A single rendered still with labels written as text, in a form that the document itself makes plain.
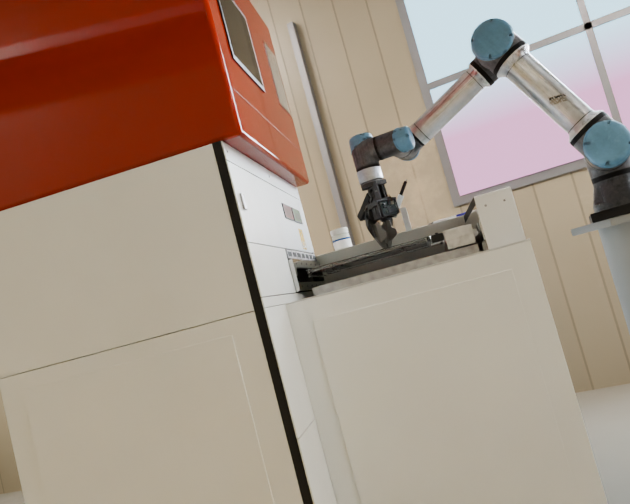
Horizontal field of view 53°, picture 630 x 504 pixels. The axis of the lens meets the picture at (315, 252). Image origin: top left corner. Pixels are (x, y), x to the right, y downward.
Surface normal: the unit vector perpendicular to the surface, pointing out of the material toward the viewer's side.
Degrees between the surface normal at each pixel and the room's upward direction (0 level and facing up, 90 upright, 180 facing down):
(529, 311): 90
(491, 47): 83
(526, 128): 90
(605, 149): 97
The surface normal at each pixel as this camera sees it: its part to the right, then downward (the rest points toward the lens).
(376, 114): -0.38, 0.02
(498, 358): -0.18, -0.04
